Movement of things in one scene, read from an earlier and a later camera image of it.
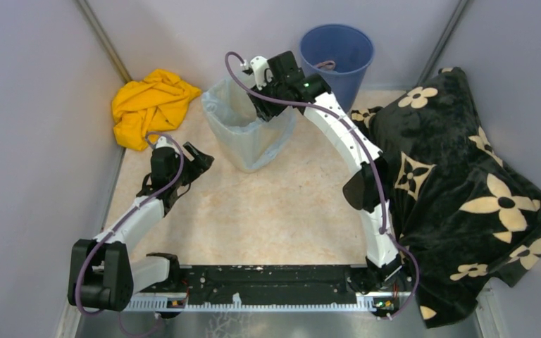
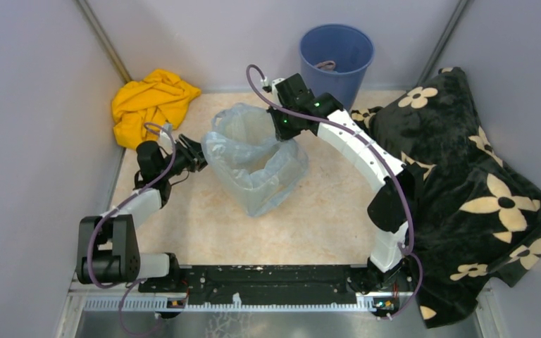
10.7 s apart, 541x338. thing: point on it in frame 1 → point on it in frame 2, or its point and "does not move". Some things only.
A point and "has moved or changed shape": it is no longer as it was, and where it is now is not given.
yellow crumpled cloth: (158, 103) does not move
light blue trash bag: (248, 141) has moved or changed shape
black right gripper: (264, 110) → (280, 134)
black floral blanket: (464, 221) does not move
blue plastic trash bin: (340, 53) does not move
